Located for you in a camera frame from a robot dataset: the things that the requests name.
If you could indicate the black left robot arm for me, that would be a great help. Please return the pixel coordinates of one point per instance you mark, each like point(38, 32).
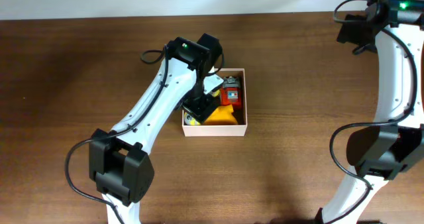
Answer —
point(119, 161)

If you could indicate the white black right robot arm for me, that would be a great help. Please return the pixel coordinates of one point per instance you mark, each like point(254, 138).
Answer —
point(392, 143)

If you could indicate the yellow grey toy ball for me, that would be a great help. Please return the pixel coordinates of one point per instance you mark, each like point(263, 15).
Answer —
point(189, 120)

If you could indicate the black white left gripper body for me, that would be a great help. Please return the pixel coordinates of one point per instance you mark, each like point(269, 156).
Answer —
point(199, 105)

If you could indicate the white open cardboard box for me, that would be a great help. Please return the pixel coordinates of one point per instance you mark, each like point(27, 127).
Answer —
point(223, 130)

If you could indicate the red toy fire truck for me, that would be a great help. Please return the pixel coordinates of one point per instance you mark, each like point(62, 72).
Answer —
point(231, 93)

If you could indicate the yellow wooden rattle drum toy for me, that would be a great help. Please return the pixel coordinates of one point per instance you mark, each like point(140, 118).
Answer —
point(216, 93)

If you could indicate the orange toy fish figure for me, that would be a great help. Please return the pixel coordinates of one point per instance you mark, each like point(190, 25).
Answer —
point(223, 115)

